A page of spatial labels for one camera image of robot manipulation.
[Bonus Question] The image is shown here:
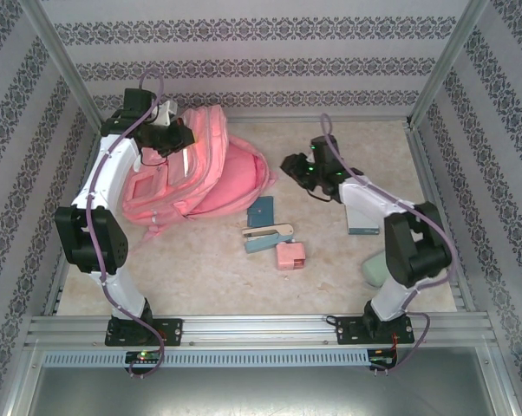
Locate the teal wallet case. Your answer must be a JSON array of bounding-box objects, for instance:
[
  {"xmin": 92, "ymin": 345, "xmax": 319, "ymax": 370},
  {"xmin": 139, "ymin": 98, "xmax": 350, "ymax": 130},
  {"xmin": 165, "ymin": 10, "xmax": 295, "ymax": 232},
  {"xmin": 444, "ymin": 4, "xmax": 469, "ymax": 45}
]
[{"xmin": 246, "ymin": 195, "xmax": 276, "ymax": 228}]

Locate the pink backpack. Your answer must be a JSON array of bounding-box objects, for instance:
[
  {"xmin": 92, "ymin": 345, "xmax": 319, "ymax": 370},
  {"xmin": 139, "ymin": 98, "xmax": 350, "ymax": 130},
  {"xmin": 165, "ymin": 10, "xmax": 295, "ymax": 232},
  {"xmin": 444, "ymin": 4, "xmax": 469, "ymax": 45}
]
[{"xmin": 121, "ymin": 106, "xmax": 280, "ymax": 255}]

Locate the navy book yellow label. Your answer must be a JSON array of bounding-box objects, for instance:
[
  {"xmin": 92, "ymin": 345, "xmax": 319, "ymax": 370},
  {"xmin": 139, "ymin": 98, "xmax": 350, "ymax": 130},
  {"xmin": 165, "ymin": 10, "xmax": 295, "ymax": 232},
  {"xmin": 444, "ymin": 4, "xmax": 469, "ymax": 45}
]
[{"xmin": 346, "ymin": 203, "xmax": 381, "ymax": 237}]

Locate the blue beige stapler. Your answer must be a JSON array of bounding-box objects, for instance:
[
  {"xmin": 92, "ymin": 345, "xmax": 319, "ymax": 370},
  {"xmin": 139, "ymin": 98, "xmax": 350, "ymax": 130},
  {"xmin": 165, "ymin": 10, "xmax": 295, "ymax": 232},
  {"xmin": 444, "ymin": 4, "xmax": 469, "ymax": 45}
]
[{"xmin": 241, "ymin": 222, "xmax": 295, "ymax": 255}]

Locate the pink pencil sharpener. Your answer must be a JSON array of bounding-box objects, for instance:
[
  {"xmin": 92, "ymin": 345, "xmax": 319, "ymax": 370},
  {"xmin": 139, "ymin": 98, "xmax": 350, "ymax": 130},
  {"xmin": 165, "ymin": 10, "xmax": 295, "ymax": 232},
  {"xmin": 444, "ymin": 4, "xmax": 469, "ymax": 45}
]
[{"xmin": 275, "ymin": 240, "xmax": 308, "ymax": 272}]

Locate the mint green pencil case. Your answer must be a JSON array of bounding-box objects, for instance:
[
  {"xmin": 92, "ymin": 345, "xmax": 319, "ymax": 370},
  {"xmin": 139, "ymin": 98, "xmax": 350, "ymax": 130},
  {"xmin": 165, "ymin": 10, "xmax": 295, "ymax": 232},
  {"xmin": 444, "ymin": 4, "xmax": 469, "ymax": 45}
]
[{"xmin": 360, "ymin": 253, "xmax": 395, "ymax": 289}]

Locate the small circuit board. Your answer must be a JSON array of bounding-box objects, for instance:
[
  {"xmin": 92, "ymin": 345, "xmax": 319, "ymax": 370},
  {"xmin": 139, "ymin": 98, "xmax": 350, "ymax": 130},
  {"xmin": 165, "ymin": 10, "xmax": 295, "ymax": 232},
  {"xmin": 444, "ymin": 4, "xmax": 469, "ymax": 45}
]
[
  {"xmin": 126, "ymin": 351, "xmax": 163, "ymax": 364},
  {"xmin": 369, "ymin": 349, "xmax": 399, "ymax": 365}
]

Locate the grey metal panel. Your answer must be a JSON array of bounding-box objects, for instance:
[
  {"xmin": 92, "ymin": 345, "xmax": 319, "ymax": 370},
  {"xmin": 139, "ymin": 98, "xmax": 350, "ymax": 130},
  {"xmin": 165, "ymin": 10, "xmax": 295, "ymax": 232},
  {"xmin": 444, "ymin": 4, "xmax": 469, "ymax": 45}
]
[{"xmin": 26, "ymin": 366, "xmax": 520, "ymax": 416}]

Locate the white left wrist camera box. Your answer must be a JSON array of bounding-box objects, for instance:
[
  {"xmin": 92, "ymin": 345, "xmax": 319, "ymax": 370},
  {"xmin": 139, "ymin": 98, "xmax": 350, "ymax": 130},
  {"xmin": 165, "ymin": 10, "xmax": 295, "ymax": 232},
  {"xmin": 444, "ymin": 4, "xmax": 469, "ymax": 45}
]
[{"xmin": 156, "ymin": 100, "xmax": 178, "ymax": 127}]

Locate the aluminium rear frame rail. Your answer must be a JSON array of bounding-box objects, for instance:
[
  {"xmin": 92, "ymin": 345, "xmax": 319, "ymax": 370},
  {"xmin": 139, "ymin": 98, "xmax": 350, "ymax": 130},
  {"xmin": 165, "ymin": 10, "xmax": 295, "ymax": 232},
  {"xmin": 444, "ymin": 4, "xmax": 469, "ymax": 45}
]
[{"xmin": 102, "ymin": 115, "xmax": 412, "ymax": 127}]

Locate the aluminium side frame rail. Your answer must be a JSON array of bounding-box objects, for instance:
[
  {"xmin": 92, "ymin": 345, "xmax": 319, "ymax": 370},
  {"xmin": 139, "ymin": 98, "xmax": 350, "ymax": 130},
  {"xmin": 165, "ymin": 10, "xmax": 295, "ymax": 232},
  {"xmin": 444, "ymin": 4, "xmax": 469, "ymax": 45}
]
[
  {"xmin": 407, "ymin": 125, "xmax": 478, "ymax": 312},
  {"xmin": 42, "ymin": 125, "xmax": 107, "ymax": 316}
]

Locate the aluminium frame post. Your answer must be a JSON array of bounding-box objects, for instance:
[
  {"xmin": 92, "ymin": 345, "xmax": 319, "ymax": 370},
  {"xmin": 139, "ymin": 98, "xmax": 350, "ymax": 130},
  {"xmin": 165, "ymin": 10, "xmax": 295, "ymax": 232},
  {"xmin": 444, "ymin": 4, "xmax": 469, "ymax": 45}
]
[
  {"xmin": 17, "ymin": 0, "xmax": 107, "ymax": 131},
  {"xmin": 406, "ymin": 0, "xmax": 491, "ymax": 127}
]

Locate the aluminium mounting rail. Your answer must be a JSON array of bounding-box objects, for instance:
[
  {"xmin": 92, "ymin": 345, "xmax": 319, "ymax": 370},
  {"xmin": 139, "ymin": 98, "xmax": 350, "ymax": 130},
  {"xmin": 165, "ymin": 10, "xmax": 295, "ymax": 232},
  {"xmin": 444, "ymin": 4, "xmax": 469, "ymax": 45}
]
[{"xmin": 24, "ymin": 315, "xmax": 494, "ymax": 348}]

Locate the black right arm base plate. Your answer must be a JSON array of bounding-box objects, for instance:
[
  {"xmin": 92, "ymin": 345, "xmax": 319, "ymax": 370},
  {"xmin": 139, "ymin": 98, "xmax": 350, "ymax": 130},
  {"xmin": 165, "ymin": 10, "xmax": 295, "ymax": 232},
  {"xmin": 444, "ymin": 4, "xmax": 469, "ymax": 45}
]
[{"xmin": 334, "ymin": 315, "xmax": 416, "ymax": 346}]

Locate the slotted grey cable duct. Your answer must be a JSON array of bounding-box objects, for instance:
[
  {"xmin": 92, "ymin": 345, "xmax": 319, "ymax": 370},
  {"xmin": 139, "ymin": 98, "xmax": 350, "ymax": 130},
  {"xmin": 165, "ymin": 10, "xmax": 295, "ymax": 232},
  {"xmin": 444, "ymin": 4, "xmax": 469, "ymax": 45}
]
[{"xmin": 42, "ymin": 349, "xmax": 370, "ymax": 367}]

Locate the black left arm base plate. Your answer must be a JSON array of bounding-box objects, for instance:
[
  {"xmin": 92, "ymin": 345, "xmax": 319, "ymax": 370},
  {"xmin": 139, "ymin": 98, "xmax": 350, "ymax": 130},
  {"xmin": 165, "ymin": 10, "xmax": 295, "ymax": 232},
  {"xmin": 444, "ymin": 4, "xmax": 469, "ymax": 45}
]
[{"xmin": 104, "ymin": 318, "xmax": 184, "ymax": 347}]

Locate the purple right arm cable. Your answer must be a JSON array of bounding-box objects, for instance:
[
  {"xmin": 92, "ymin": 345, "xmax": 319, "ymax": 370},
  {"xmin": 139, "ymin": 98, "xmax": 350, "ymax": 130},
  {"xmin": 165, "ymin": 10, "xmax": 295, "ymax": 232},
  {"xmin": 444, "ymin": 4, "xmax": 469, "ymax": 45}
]
[{"xmin": 319, "ymin": 113, "xmax": 457, "ymax": 376}]

